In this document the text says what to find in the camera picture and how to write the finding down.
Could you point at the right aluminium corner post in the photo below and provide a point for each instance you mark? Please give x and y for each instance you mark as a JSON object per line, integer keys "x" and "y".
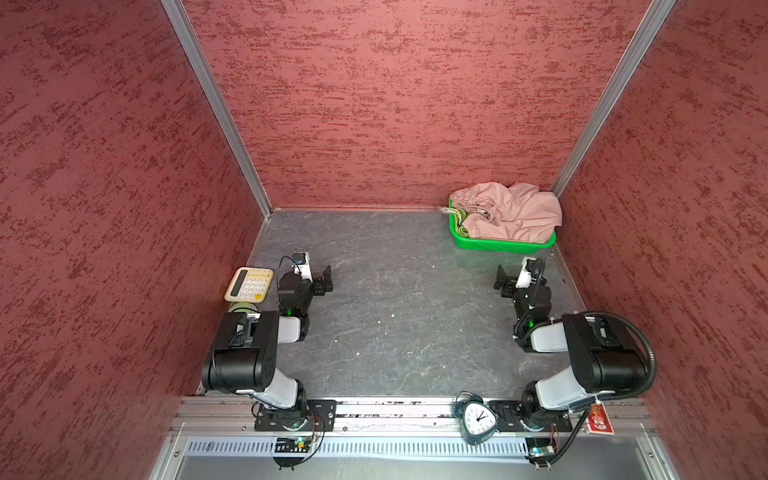
{"x": 645, "y": 33}

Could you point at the red card packet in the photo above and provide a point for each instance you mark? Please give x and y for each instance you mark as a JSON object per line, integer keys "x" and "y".
{"x": 598, "y": 421}

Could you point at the aluminium corner post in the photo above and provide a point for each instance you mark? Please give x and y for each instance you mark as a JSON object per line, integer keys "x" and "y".
{"x": 184, "y": 31}
{"x": 645, "y": 33}

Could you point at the left circuit board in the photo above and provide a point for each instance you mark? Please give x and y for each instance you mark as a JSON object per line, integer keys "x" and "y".
{"x": 292, "y": 446}

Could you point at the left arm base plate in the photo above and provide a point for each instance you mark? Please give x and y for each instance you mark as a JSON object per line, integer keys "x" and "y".
{"x": 314, "y": 415}

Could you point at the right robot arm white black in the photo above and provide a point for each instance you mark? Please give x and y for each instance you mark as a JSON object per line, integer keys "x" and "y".
{"x": 609, "y": 357}

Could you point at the left aluminium corner post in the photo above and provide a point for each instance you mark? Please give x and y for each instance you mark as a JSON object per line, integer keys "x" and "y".
{"x": 184, "y": 31}

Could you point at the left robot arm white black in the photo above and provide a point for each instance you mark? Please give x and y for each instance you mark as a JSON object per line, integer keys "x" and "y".
{"x": 243, "y": 357}

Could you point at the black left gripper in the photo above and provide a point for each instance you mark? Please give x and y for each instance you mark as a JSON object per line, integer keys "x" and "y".
{"x": 318, "y": 282}

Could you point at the pink shorts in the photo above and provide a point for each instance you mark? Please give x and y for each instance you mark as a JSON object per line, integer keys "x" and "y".
{"x": 518, "y": 213}

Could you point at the teal alarm clock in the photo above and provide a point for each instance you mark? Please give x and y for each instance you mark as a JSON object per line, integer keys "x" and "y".
{"x": 477, "y": 421}

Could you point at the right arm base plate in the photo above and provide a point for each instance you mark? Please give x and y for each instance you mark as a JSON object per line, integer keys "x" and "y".
{"x": 515, "y": 417}

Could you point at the circuit board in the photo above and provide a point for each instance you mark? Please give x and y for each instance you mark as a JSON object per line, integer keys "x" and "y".
{"x": 540, "y": 450}
{"x": 292, "y": 446}

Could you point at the right circuit board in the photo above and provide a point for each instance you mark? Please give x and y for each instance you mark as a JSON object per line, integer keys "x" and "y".
{"x": 540, "y": 450}

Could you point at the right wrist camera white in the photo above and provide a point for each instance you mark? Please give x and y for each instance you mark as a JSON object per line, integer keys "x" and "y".
{"x": 525, "y": 276}

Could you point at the cream yellow calculator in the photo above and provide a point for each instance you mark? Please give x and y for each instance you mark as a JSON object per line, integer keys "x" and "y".
{"x": 249, "y": 284}

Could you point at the green plastic basket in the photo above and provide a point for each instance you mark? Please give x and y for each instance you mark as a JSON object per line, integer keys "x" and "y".
{"x": 463, "y": 241}

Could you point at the aluminium front rail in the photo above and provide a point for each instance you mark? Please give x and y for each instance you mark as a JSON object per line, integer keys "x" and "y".
{"x": 364, "y": 416}

